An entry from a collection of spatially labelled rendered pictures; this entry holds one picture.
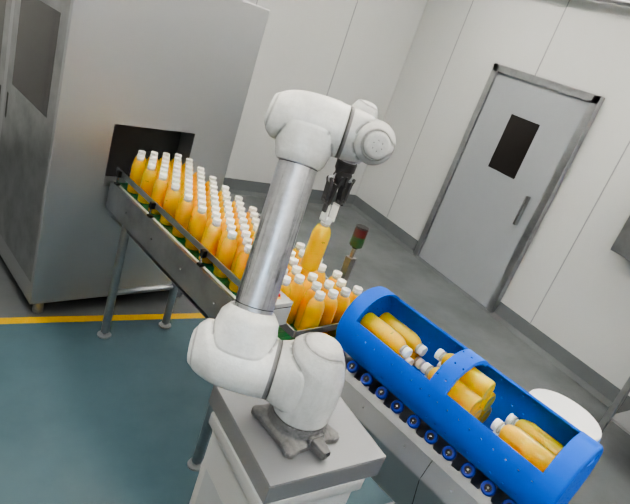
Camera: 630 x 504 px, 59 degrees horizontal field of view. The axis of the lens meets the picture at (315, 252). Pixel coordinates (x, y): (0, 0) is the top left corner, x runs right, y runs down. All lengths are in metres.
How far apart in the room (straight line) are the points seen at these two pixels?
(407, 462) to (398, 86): 5.75
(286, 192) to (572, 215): 4.32
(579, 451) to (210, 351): 1.03
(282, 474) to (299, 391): 0.20
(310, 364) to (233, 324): 0.21
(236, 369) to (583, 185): 4.46
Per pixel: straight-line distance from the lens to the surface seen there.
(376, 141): 1.31
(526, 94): 5.88
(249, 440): 1.45
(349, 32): 6.64
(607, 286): 5.27
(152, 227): 2.87
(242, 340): 1.33
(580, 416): 2.37
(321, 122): 1.33
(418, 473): 1.95
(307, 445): 1.47
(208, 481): 1.69
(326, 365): 1.34
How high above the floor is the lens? 2.02
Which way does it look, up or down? 22 degrees down
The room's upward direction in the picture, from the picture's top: 20 degrees clockwise
